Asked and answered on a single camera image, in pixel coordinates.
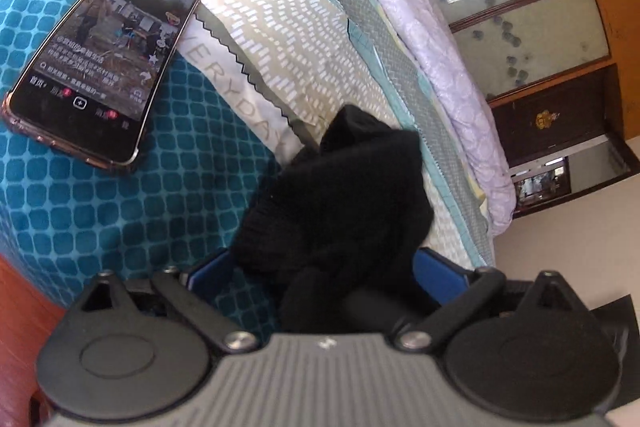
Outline smartphone in clear case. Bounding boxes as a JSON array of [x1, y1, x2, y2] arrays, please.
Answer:
[[0, 0, 202, 178]]

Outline dark wooden cabinet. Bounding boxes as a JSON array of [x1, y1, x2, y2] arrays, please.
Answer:
[[487, 62, 633, 210]]

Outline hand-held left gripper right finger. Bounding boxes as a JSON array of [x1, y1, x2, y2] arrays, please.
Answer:
[[395, 248, 578, 352]]

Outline lavender quilt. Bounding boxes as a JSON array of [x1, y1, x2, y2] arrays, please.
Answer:
[[322, 0, 516, 238]]

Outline wooden bed frame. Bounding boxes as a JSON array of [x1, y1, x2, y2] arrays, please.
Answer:
[[0, 252, 68, 427]]

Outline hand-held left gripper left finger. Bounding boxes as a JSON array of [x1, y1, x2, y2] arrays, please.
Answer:
[[75, 249, 258, 353]]

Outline black pants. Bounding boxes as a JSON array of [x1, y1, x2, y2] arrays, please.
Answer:
[[232, 104, 436, 335]]

